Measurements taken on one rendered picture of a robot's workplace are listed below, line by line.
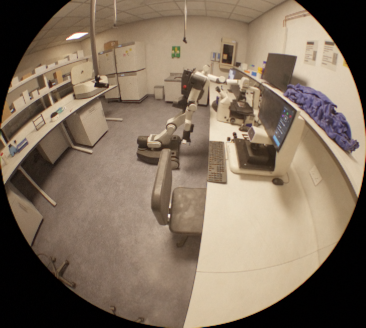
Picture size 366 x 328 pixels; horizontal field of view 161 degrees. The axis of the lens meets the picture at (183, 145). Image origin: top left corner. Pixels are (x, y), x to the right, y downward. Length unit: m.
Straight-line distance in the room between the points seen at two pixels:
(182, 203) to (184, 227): 0.21
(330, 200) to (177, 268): 1.40
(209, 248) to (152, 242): 0.87
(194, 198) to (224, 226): 0.44
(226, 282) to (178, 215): 0.62
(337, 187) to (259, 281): 0.73
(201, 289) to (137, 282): 0.92
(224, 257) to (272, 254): 0.30
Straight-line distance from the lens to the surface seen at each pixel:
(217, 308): 0.81
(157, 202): 0.58
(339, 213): 1.08
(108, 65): 4.45
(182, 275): 1.48
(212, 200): 0.82
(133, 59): 3.87
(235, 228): 0.80
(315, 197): 1.20
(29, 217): 2.32
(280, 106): 0.81
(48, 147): 2.93
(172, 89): 3.70
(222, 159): 1.02
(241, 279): 0.80
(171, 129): 1.66
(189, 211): 1.06
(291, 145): 0.95
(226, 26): 4.18
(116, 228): 1.65
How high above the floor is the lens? 1.47
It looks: 40 degrees down
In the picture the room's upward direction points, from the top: 2 degrees clockwise
